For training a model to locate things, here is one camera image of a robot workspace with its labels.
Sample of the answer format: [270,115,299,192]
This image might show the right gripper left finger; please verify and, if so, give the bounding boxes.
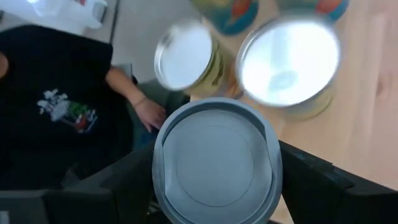
[45,145,156,224]

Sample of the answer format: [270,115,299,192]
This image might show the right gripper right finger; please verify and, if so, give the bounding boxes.
[279,140,398,224]

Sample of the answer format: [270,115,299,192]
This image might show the small grey tin can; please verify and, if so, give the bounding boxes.
[151,96,284,224]

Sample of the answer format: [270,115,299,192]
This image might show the yellow label tin can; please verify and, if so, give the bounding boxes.
[235,14,342,121]
[154,18,233,97]

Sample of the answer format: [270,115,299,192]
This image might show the blue label tin can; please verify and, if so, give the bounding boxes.
[275,0,351,22]
[190,0,260,37]

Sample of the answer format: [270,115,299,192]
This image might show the person's forearm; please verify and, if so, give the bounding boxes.
[105,67,147,108]

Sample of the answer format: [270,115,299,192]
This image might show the person's hand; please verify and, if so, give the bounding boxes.
[133,98,167,133]

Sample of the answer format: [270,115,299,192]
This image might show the person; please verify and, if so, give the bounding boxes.
[0,24,167,190]

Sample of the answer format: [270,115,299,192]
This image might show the white plastic bag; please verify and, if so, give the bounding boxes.
[0,0,108,35]

